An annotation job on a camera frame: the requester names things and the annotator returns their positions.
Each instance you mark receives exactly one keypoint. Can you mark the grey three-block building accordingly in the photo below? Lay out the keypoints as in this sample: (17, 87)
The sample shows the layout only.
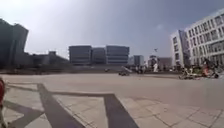
(100, 55)

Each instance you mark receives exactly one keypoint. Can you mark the small distant grey building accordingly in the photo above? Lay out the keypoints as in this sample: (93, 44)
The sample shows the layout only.
(137, 60)

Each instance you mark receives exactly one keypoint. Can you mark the distant low building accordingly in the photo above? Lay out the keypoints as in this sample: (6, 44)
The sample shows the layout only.
(165, 62)

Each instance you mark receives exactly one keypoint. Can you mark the low dark building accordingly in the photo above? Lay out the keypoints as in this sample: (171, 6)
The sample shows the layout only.
(50, 60)

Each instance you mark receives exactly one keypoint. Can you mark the white multi-storey building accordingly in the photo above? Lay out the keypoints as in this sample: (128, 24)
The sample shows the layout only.
(206, 36)

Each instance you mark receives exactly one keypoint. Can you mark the tall dark building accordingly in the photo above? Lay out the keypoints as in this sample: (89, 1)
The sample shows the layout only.
(13, 43)

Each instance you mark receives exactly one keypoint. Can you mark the robot's own part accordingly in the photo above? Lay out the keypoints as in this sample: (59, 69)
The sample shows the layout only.
(1, 91)

